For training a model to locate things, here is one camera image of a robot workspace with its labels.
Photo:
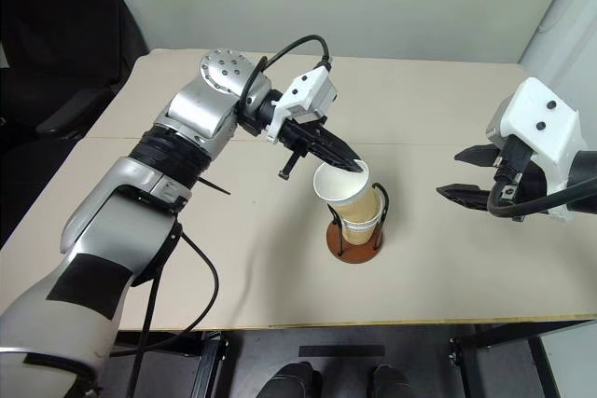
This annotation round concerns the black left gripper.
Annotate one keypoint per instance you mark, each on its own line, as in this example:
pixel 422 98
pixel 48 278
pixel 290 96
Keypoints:
pixel 301 137

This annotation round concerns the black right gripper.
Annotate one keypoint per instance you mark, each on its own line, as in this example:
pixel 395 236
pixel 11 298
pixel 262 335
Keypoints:
pixel 536 181

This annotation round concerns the brown ribbed paper cup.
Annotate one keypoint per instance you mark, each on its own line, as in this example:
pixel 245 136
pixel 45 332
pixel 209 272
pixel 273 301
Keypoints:
pixel 336 181
pixel 368 221
pixel 359 236

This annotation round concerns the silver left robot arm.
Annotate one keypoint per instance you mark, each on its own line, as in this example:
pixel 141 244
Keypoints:
pixel 140 211

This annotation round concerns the black tape strip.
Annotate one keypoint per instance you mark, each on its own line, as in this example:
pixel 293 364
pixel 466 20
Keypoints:
pixel 340 351

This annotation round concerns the dark rounded shape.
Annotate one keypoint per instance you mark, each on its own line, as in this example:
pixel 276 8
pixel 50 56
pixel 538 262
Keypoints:
pixel 392 381
pixel 291 381

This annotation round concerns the black office chair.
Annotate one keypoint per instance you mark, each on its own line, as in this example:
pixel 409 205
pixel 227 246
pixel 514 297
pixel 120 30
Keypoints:
pixel 56 44

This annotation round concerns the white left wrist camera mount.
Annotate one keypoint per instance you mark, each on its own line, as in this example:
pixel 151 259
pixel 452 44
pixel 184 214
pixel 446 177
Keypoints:
pixel 310 88

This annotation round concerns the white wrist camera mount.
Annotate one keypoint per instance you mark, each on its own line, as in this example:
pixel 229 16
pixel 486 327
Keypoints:
pixel 310 88
pixel 536 109

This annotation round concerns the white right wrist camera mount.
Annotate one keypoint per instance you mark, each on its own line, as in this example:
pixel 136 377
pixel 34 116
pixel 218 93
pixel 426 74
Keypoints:
pixel 536 109

